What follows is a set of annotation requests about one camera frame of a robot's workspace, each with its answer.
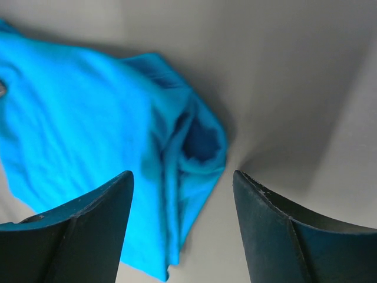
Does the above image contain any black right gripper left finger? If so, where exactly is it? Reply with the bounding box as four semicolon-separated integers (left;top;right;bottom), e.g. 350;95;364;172
1;171;134;282

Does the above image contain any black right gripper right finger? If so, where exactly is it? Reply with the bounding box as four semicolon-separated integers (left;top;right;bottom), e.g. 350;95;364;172
233;170;376;282

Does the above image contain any blue t shirt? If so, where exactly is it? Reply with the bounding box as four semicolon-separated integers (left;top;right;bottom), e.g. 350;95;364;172
1;22;228;281

